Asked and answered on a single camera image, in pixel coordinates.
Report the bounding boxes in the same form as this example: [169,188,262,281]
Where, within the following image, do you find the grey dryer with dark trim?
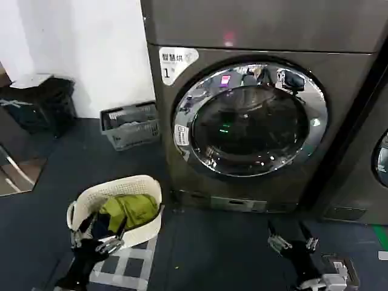
[315,54,388,226]

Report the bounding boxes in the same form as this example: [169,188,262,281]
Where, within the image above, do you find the grey front-load dryer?
[141,0,384,218]

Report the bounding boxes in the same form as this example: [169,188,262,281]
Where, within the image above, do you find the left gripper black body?
[57,238,109,290]

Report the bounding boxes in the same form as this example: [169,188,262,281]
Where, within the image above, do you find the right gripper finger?
[298,224,320,253]
[267,219,289,253]

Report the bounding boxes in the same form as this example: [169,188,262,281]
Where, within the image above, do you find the green floor tape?
[373,225,388,253]

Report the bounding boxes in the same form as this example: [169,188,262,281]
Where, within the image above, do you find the black plastic crate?
[8,73,77,139]

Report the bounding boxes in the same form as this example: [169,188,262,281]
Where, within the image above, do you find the white number label sticker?
[158,46,199,87]

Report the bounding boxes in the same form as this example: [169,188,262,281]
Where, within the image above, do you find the metal floor socket box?
[320,254,361,289]

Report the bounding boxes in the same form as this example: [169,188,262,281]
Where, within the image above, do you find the grey white checked floor mat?
[90,232,159,291]

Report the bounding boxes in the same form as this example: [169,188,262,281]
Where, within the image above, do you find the grey slotted plastic basket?
[99,101,162,152]

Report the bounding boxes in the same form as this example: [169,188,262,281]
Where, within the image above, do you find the white perforated laundry basket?
[66,174,164,249]

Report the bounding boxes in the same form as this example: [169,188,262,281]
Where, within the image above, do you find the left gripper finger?
[70,213,93,248]
[95,216,127,254]

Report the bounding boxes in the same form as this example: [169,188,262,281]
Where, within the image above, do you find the olive green garment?
[98,193,159,232]

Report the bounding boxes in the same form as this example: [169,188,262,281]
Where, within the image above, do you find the round dryer door dark glass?
[370,129,388,180]

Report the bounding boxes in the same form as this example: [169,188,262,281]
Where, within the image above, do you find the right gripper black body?
[286,240,324,281]

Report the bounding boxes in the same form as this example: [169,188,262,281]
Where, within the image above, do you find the dark navy garment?
[90,212,112,239]

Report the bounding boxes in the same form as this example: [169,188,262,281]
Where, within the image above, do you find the small white door sticker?
[175,123,190,147]

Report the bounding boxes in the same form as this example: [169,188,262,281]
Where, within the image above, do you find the brown mirrored board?
[0,60,49,198]

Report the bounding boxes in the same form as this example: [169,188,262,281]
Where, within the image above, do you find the round chrome glass dryer door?
[171,56,329,178]

